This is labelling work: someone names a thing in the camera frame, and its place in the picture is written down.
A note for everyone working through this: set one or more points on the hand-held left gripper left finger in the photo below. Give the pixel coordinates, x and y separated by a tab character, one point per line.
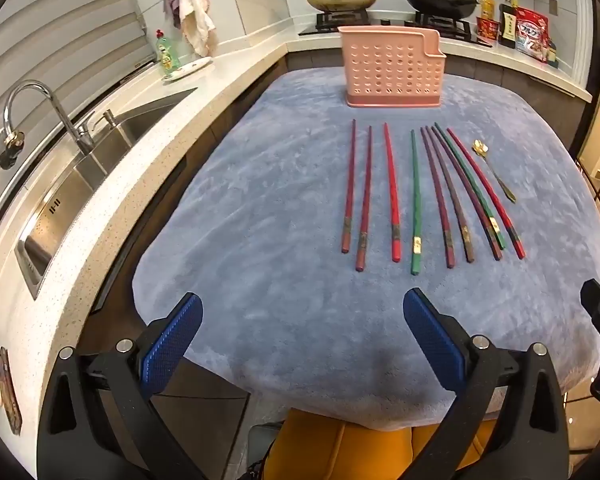
172	332

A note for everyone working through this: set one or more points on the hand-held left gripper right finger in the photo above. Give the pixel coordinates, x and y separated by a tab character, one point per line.
432	330

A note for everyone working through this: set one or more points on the red chopstick dark band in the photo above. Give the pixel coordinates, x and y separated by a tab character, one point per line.
512	237

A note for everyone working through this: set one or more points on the green chopstick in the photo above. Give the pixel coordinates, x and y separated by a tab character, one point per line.
476	195
414	200

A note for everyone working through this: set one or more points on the brown chopstick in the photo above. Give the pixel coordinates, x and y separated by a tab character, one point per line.
452	195

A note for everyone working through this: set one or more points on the purple chopstick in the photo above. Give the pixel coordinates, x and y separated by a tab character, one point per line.
467	195

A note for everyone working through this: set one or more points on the maroon chopstick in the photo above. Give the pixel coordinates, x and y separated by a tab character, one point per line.
436	190

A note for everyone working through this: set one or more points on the bright red chopstick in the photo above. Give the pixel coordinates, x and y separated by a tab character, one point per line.
391	190

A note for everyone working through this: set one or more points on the gold spoon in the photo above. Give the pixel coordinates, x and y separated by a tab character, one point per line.
478	148

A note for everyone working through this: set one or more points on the pink perforated utensil holder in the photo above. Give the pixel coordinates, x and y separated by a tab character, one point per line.
390	70

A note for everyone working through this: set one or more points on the yellow seat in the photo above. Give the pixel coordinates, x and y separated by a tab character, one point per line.
330	445

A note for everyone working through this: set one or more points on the blue-grey fleece blanket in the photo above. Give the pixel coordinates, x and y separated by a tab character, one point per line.
280	210

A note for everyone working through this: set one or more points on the stainless steel sink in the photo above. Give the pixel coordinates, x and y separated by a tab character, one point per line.
80	195

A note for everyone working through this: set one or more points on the dark patterned ornament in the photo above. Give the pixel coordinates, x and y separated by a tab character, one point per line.
7	390

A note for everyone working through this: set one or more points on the chrome faucet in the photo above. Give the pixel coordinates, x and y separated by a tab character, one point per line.
84	135

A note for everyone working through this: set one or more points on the sink soap dispenser pump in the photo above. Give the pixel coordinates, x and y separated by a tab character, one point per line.
109	119

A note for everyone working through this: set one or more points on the small dark blue box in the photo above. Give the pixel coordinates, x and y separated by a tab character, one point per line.
552	57

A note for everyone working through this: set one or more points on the white oval plate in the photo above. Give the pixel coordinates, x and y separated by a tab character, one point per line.
190	67

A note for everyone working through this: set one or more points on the green dish soap bottle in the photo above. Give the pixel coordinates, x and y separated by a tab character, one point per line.
167	55

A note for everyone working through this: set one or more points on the red cereal bag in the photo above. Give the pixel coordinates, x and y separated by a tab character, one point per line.
530	30

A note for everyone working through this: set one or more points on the dark sauce bottle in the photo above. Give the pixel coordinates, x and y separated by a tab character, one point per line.
507	27

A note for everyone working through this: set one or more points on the red instant noodle cup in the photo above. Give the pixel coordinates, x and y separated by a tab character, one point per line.
486	29

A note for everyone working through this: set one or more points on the yellow packet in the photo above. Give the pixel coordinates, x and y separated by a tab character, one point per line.
486	9

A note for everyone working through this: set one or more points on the white hanging towel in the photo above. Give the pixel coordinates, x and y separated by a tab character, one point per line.
195	15

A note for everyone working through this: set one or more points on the black gas stove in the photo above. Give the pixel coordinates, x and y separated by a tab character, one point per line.
330	27

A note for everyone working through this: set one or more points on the white window blind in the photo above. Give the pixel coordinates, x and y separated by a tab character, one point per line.
55	35

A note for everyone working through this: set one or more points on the grey wall outlet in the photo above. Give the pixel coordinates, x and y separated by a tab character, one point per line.
552	8

